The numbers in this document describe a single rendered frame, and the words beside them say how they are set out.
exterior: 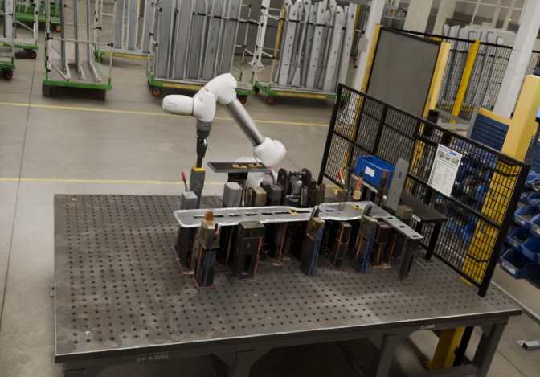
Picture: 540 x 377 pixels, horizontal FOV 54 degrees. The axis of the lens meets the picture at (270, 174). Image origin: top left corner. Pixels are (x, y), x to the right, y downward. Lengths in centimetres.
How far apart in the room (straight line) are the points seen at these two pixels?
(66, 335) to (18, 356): 105
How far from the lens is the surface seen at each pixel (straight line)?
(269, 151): 374
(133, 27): 1247
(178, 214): 292
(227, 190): 309
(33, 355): 355
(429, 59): 529
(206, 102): 301
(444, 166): 362
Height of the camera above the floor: 225
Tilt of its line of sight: 20 degrees down
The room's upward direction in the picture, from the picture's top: 10 degrees clockwise
